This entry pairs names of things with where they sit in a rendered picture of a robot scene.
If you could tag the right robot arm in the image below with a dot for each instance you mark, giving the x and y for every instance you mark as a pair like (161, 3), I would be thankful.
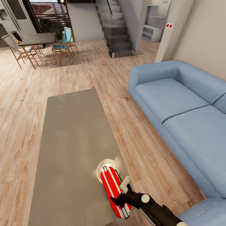
(153, 212)

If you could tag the fixed window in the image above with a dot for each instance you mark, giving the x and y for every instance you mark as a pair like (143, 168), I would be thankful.
(51, 16)

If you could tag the radio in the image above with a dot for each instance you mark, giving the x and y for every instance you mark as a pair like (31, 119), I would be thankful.
(111, 181)

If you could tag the sofa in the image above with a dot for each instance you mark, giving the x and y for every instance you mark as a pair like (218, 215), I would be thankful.
(187, 107)

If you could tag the coffee table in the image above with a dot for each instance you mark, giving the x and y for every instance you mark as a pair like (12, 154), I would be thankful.
(77, 142)

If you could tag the fridge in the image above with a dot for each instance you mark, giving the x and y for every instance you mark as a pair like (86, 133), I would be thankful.
(16, 15)

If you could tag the breakfast table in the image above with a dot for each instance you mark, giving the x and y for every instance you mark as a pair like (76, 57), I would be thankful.
(39, 39)

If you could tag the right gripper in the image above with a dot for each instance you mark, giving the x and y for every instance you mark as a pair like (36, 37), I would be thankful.
(123, 198)

